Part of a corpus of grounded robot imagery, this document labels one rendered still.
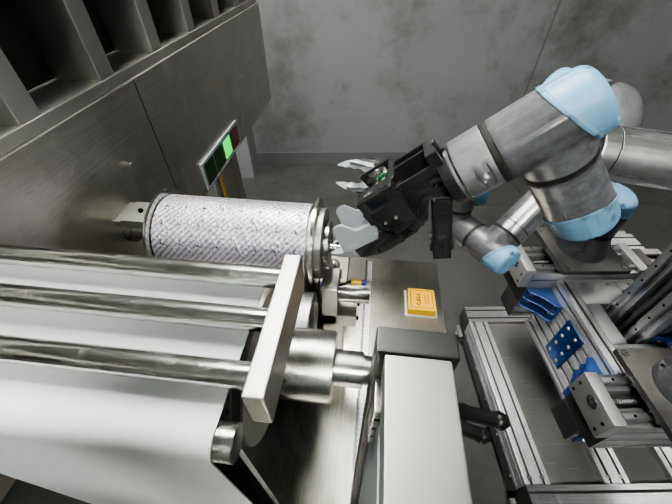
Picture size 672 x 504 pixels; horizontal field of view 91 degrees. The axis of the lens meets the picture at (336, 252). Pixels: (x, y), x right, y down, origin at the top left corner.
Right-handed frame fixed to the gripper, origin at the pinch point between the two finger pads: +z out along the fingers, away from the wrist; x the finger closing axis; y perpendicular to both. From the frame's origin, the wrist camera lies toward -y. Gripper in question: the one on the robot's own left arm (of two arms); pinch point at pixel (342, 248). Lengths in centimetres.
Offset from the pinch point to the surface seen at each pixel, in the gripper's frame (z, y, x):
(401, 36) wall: 1, -30, -250
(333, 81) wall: 58, -21, -243
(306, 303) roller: 4.8, 0.8, 9.2
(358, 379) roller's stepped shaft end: -8.3, 4.0, 24.5
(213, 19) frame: 16, 39, -55
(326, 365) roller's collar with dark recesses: -7.5, 7.3, 24.5
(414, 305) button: 8.2, -36.9, -15.6
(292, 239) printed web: 3.1, 7.3, 2.6
